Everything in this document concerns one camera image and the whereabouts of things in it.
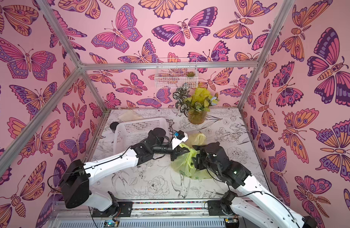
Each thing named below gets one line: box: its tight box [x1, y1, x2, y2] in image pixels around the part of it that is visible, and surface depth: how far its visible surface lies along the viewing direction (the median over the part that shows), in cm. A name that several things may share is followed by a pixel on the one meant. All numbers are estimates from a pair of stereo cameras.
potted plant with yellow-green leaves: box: [172, 85, 221, 125], surface depth 99 cm
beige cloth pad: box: [118, 109, 145, 123], surface depth 118 cm
